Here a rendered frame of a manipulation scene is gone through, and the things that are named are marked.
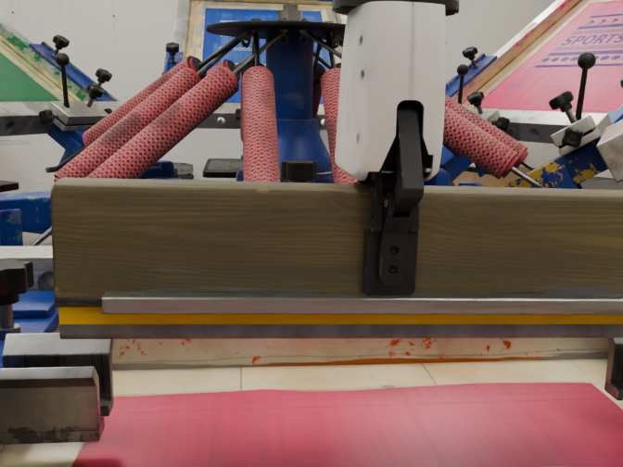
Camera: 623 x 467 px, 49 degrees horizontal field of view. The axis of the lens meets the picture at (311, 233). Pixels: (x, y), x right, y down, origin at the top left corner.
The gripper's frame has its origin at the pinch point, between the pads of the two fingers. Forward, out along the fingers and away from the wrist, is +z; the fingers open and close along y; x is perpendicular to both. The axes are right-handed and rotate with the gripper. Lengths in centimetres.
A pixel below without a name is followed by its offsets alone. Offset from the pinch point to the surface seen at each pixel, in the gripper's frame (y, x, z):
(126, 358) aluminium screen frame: -16.0, -18.8, 12.9
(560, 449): 0.1, 13.2, 13.9
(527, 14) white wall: -413, 181, -68
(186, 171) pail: -381, -39, 36
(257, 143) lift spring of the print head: -54, -7, -4
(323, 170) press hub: -79, 6, 3
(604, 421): -3.9, 18.6, 13.8
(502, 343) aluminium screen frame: -16.0, 15.2, 12.0
